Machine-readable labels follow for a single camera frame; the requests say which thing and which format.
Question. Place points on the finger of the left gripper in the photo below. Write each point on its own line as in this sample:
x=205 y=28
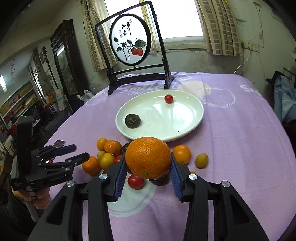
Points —
x=68 y=164
x=48 y=152

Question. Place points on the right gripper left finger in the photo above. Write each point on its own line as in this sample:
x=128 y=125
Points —
x=62 y=220

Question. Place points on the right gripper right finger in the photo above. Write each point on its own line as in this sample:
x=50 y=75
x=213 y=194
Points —
x=233 y=219

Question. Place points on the yellow-orange citrus fruit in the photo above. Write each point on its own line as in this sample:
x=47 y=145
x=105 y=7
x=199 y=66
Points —
x=106 y=161

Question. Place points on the yellow kumquat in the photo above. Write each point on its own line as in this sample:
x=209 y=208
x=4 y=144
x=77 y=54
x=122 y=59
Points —
x=201 y=160

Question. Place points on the dark passion fruit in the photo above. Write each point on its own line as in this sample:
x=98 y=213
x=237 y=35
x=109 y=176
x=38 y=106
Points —
x=163 y=180
x=132 y=121

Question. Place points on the small orange mandarin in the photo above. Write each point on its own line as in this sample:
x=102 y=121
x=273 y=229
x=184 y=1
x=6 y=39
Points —
x=182 y=154

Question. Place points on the large orange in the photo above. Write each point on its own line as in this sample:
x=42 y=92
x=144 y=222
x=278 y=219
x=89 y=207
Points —
x=148 y=157

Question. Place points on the small red cherry tomato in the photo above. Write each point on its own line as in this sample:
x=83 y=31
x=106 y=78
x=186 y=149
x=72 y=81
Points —
x=169 y=98

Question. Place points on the person's left hand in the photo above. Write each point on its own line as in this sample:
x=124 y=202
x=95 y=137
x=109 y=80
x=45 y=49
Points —
x=41 y=202

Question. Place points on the white plastic bag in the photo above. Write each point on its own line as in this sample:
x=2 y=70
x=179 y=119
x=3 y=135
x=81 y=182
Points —
x=86 y=97

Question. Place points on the purple tablecloth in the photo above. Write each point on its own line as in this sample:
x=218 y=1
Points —
x=244 y=140

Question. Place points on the dark wooden cabinet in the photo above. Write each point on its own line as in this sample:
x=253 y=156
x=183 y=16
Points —
x=69 y=63

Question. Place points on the white oval plate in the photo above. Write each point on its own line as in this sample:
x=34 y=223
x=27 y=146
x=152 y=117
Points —
x=167 y=122

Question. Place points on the blue clothes pile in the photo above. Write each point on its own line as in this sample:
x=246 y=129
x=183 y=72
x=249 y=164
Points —
x=283 y=96

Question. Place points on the black framed persimmon screen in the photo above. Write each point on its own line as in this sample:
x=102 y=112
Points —
x=130 y=40

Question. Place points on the left checkered curtain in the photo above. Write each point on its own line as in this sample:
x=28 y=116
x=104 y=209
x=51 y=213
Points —
x=92 y=13

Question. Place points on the checkered curtain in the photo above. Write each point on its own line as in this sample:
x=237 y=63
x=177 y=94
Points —
x=92 y=13
x=220 y=31

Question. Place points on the right checkered curtain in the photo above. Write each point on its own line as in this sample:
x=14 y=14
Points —
x=220 y=31

